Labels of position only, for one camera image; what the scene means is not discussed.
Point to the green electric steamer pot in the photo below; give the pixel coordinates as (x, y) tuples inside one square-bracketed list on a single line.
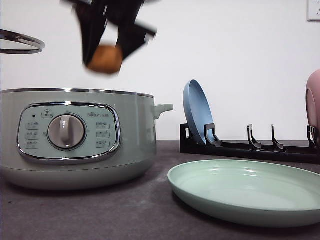
[(77, 139)]

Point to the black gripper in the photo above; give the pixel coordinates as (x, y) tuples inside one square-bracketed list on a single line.
[(92, 15)]

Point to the white wall socket right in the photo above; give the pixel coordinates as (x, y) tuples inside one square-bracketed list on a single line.
[(311, 12)]

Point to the brown potato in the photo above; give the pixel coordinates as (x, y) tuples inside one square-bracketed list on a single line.
[(106, 60)]

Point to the blue plate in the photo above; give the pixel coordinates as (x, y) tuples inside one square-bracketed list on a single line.
[(197, 109)]

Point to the green plate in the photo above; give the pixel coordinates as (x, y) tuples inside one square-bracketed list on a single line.
[(250, 193)]

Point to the glass steamer lid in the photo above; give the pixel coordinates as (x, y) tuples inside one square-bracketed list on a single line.
[(19, 44)]

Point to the pink plate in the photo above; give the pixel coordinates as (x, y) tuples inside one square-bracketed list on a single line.
[(312, 101)]

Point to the black dish rack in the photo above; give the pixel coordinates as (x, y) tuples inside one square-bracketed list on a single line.
[(309, 154)]

